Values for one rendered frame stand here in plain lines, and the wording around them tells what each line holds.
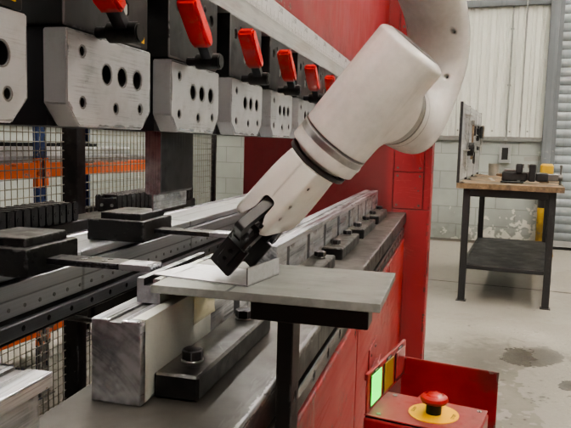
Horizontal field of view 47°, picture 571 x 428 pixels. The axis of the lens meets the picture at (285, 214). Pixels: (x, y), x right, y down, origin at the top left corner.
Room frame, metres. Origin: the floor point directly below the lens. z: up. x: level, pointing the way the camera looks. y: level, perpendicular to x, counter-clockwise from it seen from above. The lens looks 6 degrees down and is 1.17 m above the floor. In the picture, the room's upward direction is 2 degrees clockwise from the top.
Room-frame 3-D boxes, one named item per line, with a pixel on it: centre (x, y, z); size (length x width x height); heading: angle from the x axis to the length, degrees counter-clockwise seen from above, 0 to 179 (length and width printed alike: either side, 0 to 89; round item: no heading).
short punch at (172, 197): (0.84, 0.15, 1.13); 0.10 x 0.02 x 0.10; 166
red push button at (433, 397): (0.93, -0.22, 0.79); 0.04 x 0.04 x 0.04
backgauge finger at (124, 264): (0.88, 0.29, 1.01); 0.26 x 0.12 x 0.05; 76
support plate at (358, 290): (0.80, 0.00, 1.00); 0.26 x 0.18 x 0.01; 76
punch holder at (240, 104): (1.01, 0.10, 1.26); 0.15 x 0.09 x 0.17; 166
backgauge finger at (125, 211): (1.20, 0.21, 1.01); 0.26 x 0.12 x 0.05; 76
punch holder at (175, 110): (0.81, 0.15, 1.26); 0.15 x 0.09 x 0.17; 166
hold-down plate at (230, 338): (0.86, 0.08, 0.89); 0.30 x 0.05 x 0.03; 166
